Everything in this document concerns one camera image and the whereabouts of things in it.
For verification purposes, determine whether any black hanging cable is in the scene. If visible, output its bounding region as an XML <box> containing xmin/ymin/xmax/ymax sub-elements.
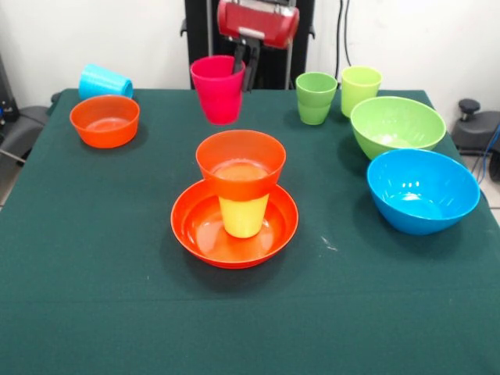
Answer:
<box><xmin>335</xmin><ymin>0</ymin><xmax>355</xmax><ymax>67</ymax></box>

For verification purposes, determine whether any yellow cup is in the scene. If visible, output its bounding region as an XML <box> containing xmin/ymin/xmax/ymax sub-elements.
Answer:
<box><xmin>217</xmin><ymin>194</ymin><xmax>270</xmax><ymax>239</ymax></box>

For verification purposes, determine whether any blue cable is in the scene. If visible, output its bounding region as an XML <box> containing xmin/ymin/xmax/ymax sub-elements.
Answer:
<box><xmin>480</xmin><ymin>124</ymin><xmax>500</xmax><ymax>184</ymax></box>

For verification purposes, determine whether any blue bowl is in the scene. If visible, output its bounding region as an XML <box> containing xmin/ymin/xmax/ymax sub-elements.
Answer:
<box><xmin>366</xmin><ymin>148</ymin><xmax>481</xmax><ymax>236</ymax></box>

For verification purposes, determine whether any black equipment box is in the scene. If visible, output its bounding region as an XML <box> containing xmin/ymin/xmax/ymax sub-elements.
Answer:
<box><xmin>0</xmin><ymin>54</ymin><xmax>20</xmax><ymax>126</ymax></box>

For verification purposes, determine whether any dark green tablecloth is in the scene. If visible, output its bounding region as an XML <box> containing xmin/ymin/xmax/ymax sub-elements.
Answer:
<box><xmin>0</xmin><ymin>88</ymin><xmax>500</xmax><ymax>375</ymax></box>

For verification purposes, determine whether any blue cup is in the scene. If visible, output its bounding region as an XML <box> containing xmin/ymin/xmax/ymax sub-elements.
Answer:
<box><xmin>78</xmin><ymin>63</ymin><xmax>134</xmax><ymax>100</ymax></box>

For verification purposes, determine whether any large orange bowl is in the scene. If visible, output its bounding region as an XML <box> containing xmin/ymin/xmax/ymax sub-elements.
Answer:
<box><xmin>170</xmin><ymin>180</ymin><xmax>300</xmax><ymax>270</ymax></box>

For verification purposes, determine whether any lime green cup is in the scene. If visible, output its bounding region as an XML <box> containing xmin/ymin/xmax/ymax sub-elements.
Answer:
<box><xmin>341</xmin><ymin>65</ymin><xmax>383</xmax><ymax>119</ymax></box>

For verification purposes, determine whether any grey stand base with knob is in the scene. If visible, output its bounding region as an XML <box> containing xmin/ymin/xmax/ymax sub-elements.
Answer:
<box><xmin>452</xmin><ymin>98</ymin><xmax>500</xmax><ymax>157</ymax></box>

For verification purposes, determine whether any pink cup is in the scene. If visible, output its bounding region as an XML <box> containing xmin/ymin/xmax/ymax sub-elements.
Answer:
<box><xmin>190</xmin><ymin>55</ymin><xmax>247</xmax><ymax>126</ymax></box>

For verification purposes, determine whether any lime green bowl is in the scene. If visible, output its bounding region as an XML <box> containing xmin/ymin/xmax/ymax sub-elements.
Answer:
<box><xmin>349</xmin><ymin>95</ymin><xmax>447</xmax><ymax>161</ymax></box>

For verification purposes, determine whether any small orange bowl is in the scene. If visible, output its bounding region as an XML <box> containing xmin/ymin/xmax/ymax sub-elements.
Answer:
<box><xmin>195</xmin><ymin>130</ymin><xmax>288</xmax><ymax>202</ymax></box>
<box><xmin>70</xmin><ymin>95</ymin><xmax>141</xmax><ymax>149</ymax></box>

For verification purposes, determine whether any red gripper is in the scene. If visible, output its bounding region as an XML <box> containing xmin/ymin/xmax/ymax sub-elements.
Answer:
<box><xmin>216</xmin><ymin>0</ymin><xmax>301</xmax><ymax>94</ymax></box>

